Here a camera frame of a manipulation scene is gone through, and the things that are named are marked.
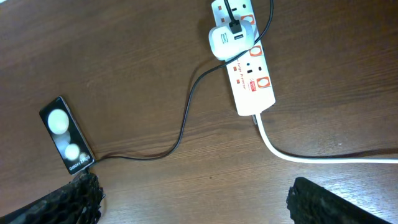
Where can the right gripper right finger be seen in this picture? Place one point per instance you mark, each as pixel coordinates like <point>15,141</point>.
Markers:
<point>308,202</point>

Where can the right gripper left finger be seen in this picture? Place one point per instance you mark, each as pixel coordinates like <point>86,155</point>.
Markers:
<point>79,201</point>

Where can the black Samsung smartphone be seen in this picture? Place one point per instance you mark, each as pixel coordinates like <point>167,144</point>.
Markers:
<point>65,133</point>

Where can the white USB charger plug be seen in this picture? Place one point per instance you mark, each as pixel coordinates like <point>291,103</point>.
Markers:
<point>225,44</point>

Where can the white power strip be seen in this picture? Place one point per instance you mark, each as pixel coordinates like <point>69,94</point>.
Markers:
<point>249,76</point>

